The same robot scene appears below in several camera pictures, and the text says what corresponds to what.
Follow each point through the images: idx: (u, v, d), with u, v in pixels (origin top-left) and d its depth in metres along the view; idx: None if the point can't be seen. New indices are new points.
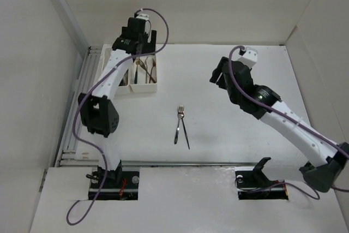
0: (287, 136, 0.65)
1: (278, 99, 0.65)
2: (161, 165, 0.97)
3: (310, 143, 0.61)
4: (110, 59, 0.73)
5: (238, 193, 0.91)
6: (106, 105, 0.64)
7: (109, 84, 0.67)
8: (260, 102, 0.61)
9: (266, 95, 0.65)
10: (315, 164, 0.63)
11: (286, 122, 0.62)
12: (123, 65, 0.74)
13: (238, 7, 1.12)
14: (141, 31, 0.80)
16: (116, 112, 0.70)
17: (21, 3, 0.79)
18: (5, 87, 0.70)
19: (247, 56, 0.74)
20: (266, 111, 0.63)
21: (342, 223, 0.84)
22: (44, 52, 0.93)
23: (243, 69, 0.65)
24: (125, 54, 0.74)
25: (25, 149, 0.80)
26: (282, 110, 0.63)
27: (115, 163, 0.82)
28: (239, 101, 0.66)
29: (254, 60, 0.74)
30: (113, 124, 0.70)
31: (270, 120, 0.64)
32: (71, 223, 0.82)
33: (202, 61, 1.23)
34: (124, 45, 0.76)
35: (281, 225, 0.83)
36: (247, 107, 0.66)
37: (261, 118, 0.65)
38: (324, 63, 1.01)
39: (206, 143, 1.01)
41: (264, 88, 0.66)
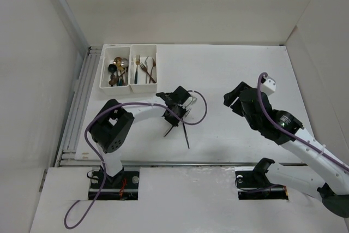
0: (308, 163, 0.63)
1: (301, 126, 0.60)
2: (161, 165, 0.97)
3: (334, 172, 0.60)
4: (152, 97, 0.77)
5: (238, 193, 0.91)
6: (127, 120, 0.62)
7: (139, 109, 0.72)
8: (283, 131, 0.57)
9: (288, 122, 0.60)
10: (336, 190, 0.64)
11: (310, 151, 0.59)
12: (157, 109, 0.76)
13: (239, 7, 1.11)
14: (182, 100, 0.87)
16: (124, 139, 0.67)
17: (20, 3, 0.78)
18: (5, 87, 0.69)
19: (267, 84, 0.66)
20: (289, 138, 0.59)
21: (341, 223, 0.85)
22: (44, 52, 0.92)
23: (262, 95, 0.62)
24: (163, 102, 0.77)
25: (25, 149, 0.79)
26: (305, 138, 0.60)
27: (116, 169, 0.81)
28: (259, 127, 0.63)
29: (273, 89, 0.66)
30: (112, 147, 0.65)
31: (292, 148, 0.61)
32: (69, 227, 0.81)
33: (202, 61, 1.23)
34: (166, 98, 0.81)
35: (281, 224, 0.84)
36: (269, 135, 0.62)
37: (282, 145, 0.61)
38: (325, 63, 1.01)
39: (207, 144, 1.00)
41: (284, 112, 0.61)
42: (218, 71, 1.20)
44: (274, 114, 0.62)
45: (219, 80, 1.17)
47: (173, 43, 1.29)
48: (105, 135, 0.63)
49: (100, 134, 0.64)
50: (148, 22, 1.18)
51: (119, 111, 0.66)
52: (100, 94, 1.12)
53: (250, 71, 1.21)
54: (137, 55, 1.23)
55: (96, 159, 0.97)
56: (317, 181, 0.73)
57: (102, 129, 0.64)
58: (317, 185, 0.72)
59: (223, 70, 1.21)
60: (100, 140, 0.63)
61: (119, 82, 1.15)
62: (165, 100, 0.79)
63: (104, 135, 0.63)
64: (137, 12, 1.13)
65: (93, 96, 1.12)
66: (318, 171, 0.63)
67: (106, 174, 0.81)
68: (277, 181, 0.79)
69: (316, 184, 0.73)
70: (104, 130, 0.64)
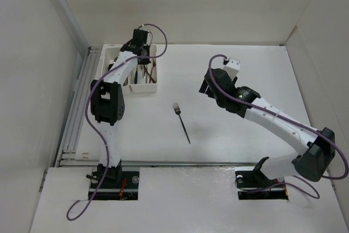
0: (271, 130, 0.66)
1: (257, 96, 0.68)
2: (161, 165, 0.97)
3: (290, 131, 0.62)
4: (119, 57, 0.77)
5: (238, 193, 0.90)
6: (115, 90, 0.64)
7: (119, 74, 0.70)
8: (240, 100, 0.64)
9: (247, 95, 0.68)
10: (301, 152, 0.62)
11: (266, 115, 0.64)
12: (132, 63, 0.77)
13: (238, 7, 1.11)
14: (145, 40, 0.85)
16: (124, 103, 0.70)
17: (21, 3, 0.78)
18: (5, 87, 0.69)
19: (230, 65, 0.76)
20: (247, 107, 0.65)
21: (341, 223, 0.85)
22: (44, 52, 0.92)
23: (222, 73, 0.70)
24: (131, 53, 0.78)
25: (25, 149, 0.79)
26: (262, 105, 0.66)
27: (116, 159, 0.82)
28: (224, 103, 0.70)
29: (236, 69, 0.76)
30: (120, 113, 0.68)
31: (253, 117, 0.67)
32: (71, 219, 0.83)
33: (202, 61, 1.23)
34: (131, 48, 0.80)
35: (282, 225, 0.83)
36: (232, 108, 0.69)
37: (245, 115, 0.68)
38: (324, 63, 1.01)
39: (206, 143, 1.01)
41: (245, 88, 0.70)
42: None
44: (236, 90, 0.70)
45: None
47: (173, 43, 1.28)
48: (108, 108, 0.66)
49: (103, 111, 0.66)
50: (148, 22, 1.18)
51: (104, 85, 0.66)
52: None
53: (250, 72, 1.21)
54: None
55: (96, 159, 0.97)
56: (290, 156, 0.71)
57: (102, 108, 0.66)
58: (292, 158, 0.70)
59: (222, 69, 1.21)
60: (107, 114, 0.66)
61: None
62: (132, 49, 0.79)
63: (109, 108, 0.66)
64: (137, 12, 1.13)
65: None
66: (281, 136, 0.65)
67: (107, 168, 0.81)
68: (272, 175, 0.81)
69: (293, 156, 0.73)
70: (104, 106, 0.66)
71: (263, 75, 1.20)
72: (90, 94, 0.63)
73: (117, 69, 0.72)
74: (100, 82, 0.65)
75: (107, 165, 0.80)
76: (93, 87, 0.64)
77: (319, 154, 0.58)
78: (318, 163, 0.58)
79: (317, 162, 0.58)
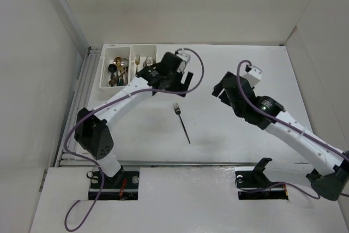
0: (293, 145, 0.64)
1: (282, 108, 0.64)
2: (161, 165, 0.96)
3: (316, 152, 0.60)
4: (132, 83, 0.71)
5: (238, 193, 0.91)
6: (102, 131, 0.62)
7: (115, 110, 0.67)
8: (265, 114, 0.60)
9: (270, 106, 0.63)
10: (323, 173, 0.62)
11: (291, 132, 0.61)
12: (140, 95, 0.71)
13: (238, 7, 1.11)
14: (174, 69, 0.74)
16: (111, 142, 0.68)
17: (21, 4, 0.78)
18: (6, 87, 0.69)
19: (252, 73, 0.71)
20: (271, 121, 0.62)
21: (341, 222, 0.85)
22: (44, 51, 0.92)
23: (244, 82, 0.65)
24: (145, 85, 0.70)
25: (25, 150, 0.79)
26: (287, 120, 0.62)
27: (114, 170, 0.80)
28: (242, 113, 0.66)
29: (259, 78, 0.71)
30: (101, 152, 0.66)
31: (275, 131, 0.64)
32: (70, 229, 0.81)
33: (202, 61, 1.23)
34: (149, 76, 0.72)
35: (281, 224, 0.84)
36: (252, 119, 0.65)
37: (265, 128, 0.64)
38: (324, 63, 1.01)
39: (206, 143, 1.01)
41: (266, 98, 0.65)
42: (218, 71, 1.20)
44: (257, 100, 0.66)
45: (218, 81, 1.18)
47: (173, 43, 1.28)
48: (89, 144, 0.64)
49: (84, 143, 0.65)
50: (148, 23, 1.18)
51: (95, 118, 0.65)
52: (100, 94, 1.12)
53: None
54: (137, 55, 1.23)
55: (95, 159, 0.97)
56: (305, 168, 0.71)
57: (84, 139, 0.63)
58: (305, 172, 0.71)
59: (222, 70, 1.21)
60: (86, 148, 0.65)
61: (119, 82, 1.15)
62: (149, 78, 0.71)
63: (91, 143, 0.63)
64: (137, 12, 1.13)
65: (93, 96, 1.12)
66: (302, 153, 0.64)
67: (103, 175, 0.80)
68: (276, 177, 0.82)
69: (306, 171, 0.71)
70: (87, 139, 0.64)
71: (263, 75, 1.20)
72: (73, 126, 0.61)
73: (116, 103, 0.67)
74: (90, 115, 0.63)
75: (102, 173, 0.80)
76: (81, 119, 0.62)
77: (344, 179, 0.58)
78: (342, 186, 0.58)
79: (341, 185, 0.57)
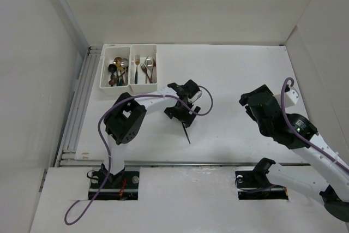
0: (320, 171, 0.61)
1: (316, 132, 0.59)
2: (161, 165, 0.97)
3: (346, 182, 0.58)
4: (163, 89, 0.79)
5: (238, 193, 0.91)
6: (139, 113, 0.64)
7: (151, 102, 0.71)
8: (300, 137, 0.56)
9: (304, 127, 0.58)
10: (344, 199, 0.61)
11: (323, 159, 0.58)
12: (169, 101, 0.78)
13: (238, 7, 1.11)
14: (192, 93, 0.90)
16: (137, 130, 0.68)
17: (21, 4, 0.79)
18: (6, 87, 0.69)
19: (289, 95, 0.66)
20: (304, 145, 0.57)
21: (341, 223, 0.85)
22: (44, 51, 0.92)
23: (270, 100, 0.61)
24: (175, 93, 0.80)
25: (25, 150, 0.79)
26: (319, 145, 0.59)
27: (118, 168, 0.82)
28: (271, 133, 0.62)
29: (294, 102, 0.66)
30: (127, 137, 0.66)
31: (305, 155, 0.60)
32: (67, 223, 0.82)
33: (202, 61, 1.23)
34: (178, 88, 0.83)
35: (281, 224, 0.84)
36: (283, 140, 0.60)
37: (294, 150, 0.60)
38: (324, 64, 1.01)
39: (206, 143, 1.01)
41: (298, 115, 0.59)
42: (218, 71, 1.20)
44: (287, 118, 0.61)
45: (218, 81, 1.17)
47: (173, 43, 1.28)
48: (119, 126, 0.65)
49: (114, 126, 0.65)
50: (148, 23, 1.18)
51: (131, 103, 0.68)
52: (100, 94, 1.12)
53: (250, 72, 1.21)
54: (137, 55, 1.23)
55: (96, 159, 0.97)
56: (318, 185, 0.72)
57: (116, 121, 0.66)
58: (319, 189, 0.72)
59: (222, 70, 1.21)
60: (114, 131, 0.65)
61: (119, 82, 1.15)
62: (178, 90, 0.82)
63: (120, 126, 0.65)
64: (137, 12, 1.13)
65: (94, 96, 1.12)
66: (329, 180, 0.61)
67: (108, 172, 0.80)
68: (277, 182, 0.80)
69: (318, 188, 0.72)
70: (118, 121, 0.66)
71: (263, 75, 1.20)
72: (112, 106, 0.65)
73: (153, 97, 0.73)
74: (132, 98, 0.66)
75: (108, 170, 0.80)
76: (122, 99, 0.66)
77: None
78: None
79: None
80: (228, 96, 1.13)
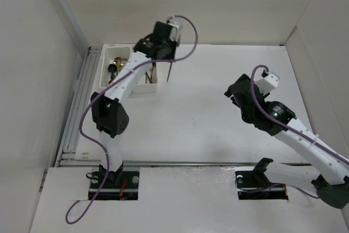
0: (302, 154, 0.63)
1: (293, 116, 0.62)
2: (161, 165, 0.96)
3: (326, 162, 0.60)
4: (130, 59, 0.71)
5: (238, 193, 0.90)
6: (117, 107, 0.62)
7: (123, 88, 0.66)
8: (277, 121, 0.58)
9: (281, 112, 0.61)
10: (331, 181, 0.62)
11: (302, 140, 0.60)
12: (141, 69, 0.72)
13: (238, 7, 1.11)
14: (166, 37, 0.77)
16: (127, 116, 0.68)
17: (20, 4, 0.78)
18: (5, 87, 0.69)
19: (269, 79, 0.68)
20: (282, 129, 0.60)
21: (341, 223, 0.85)
22: (43, 52, 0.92)
23: (252, 86, 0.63)
24: (144, 57, 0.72)
25: (25, 150, 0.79)
26: (298, 128, 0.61)
27: (116, 165, 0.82)
28: (252, 120, 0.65)
29: (274, 85, 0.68)
30: (120, 127, 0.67)
31: (285, 138, 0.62)
32: (70, 222, 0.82)
33: (202, 61, 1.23)
34: (145, 47, 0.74)
35: (281, 224, 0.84)
36: (263, 126, 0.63)
37: (275, 135, 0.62)
38: (324, 63, 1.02)
39: (206, 144, 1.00)
41: (276, 103, 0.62)
42: (218, 71, 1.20)
44: (266, 105, 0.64)
45: (218, 81, 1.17)
47: None
48: (108, 123, 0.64)
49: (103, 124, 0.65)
50: (148, 22, 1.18)
51: (107, 98, 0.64)
52: None
53: (250, 72, 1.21)
54: None
55: (95, 159, 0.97)
56: (311, 174, 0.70)
57: (102, 120, 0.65)
58: (311, 178, 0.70)
59: (222, 70, 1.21)
60: (107, 126, 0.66)
61: None
62: (146, 50, 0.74)
63: (109, 123, 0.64)
64: (136, 12, 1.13)
65: None
66: (311, 162, 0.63)
67: (108, 171, 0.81)
68: (275, 178, 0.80)
69: (311, 177, 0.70)
70: (104, 119, 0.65)
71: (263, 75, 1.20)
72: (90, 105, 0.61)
73: (122, 80, 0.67)
74: (101, 95, 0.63)
75: (107, 169, 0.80)
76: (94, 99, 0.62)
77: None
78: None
79: None
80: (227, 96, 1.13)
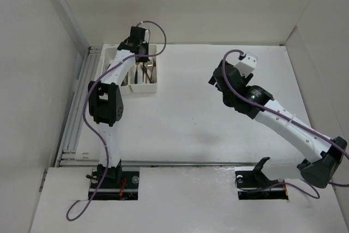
0: (282, 133, 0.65)
1: (270, 97, 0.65)
2: (161, 165, 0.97)
3: (304, 139, 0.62)
4: (118, 55, 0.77)
5: (238, 193, 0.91)
6: (114, 90, 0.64)
7: (116, 75, 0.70)
8: (253, 102, 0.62)
9: (259, 95, 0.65)
10: (311, 160, 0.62)
11: (280, 119, 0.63)
12: (130, 61, 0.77)
13: (238, 7, 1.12)
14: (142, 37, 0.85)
16: (122, 103, 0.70)
17: (22, 5, 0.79)
18: (5, 87, 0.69)
19: (245, 61, 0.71)
20: (259, 109, 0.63)
21: (341, 223, 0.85)
22: (44, 52, 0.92)
23: (234, 71, 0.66)
24: (129, 51, 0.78)
25: (25, 149, 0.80)
26: (275, 108, 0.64)
27: (116, 160, 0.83)
28: (233, 103, 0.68)
29: (252, 66, 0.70)
30: (119, 114, 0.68)
31: (264, 119, 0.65)
32: (70, 219, 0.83)
33: (202, 61, 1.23)
34: (128, 46, 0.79)
35: (282, 225, 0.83)
36: (242, 109, 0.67)
37: (254, 118, 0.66)
38: (324, 63, 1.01)
39: (205, 143, 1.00)
41: (256, 88, 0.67)
42: None
44: (247, 90, 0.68)
45: None
47: (173, 43, 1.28)
48: (107, 110, 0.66)
49: (101, 112, 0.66)
50: (148, 23, 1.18)
51: (102, 86, 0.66)
52: None
53: None
54: None
55: (95, 159, 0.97)
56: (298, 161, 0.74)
57: (100, 109, 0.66)
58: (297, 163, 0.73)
59: None
60: (105, 115, 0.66)
61: None
62: (130, 47, 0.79)
63: (108, 109, 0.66)
64: (136, 12, 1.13)
65: None
66: (292, 141, 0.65)
67: (107, 167, 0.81)
68: (272, 173, 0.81)
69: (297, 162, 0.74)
70: (103, 107, 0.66)
71: (263, 75, 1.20)
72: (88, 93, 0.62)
73: (115, 69, 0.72)
74: (97, 83, 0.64)
75: (107, 165, 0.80)
76: (91, 87, 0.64)
77: (332, 165, 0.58)
78: (330, 172, 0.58)
79: (330, 171, 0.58)
80: None
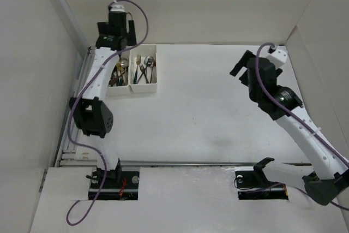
0: (300, 144, 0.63)
1: (299, 103, 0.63)
2: (161, 165, 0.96)
3: (322, 155, 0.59)
4: (97, 57, 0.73)
5: (238, 193, 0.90)
6: (98, 107, 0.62)
7: (98, 84, 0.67)
8: (281, 105, 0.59)
9: (288, 97, 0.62)
10: (322, 177, 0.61)
11: (302, 129, 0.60)
12: (111, 63, 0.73)
13: (238, 7, 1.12)
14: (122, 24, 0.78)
16: (110, 112, 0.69)
17: (22, 5, 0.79)
18: (6, 87, 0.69)
19: (275, 54, 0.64)
20: (284, 113, 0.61)
21: (341, 223, 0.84)
22: (44, 52, 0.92)
23: (269, 66, 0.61)
24: (110, 51, 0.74)
25: (25, 149, 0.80)
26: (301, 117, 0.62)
27: (114, 162, 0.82)
28: (259, 99, 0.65)
29: (283, 60, 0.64)
30: (108, 125, 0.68)
31: (286, 125, 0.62)
32: (71, 223, 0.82)
33: (202, 60, 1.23)
34: (108, 41, 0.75)
35: (281, 225, 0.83)
36: (266, 107, 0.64)
37: (277, 119, 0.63)
38: (324, 63, 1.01)
39: (206, 143, 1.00)
41: (286, 89, 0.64)
42: (218, 71, 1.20)
44: (276, 89, 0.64)
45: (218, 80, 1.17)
47: (173, 43, 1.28)
48: (94, 124, 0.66)
49: (89, 126, 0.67)
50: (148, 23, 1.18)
51: (85, 100, 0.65)
52: None
53: None
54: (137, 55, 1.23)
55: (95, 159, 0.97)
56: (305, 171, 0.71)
57: (86, 124, 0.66)
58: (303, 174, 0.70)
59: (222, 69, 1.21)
60: (94, 129, 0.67)
61: (119, 82, 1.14)
62: (109, 43, 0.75)
63: (95, 124, 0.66)
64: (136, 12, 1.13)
65: None
66: (307, 154, 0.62)
67: (106, 171, 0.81)
68: (272, 176, 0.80)
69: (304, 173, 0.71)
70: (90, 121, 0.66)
71: None
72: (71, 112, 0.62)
73: (96, 77, 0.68)
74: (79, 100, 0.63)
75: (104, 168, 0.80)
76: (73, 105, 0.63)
77: (342, 187, 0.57)
78: (337, 192, 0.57)
79: (337, 191, 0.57)
80: (227, 96, 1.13)
